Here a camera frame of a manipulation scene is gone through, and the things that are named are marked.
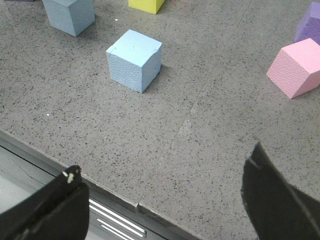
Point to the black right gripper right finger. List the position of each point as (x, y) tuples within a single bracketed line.
[(276, 209)]

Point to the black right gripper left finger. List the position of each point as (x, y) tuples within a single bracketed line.
[(58, 211)]

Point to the textured blue foam cube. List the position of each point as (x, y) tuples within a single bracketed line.
[(134, 60)]

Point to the smooth blue foam cube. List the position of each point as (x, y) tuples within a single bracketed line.
[(70, 16)]

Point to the pink foam cube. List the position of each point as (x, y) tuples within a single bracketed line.
[(296, 68)]

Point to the purple foam cube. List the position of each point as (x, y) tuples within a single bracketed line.
[(21, 0), (309, 25)]

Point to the yellow foam cube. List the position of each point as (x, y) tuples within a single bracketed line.
[(149, 6)]

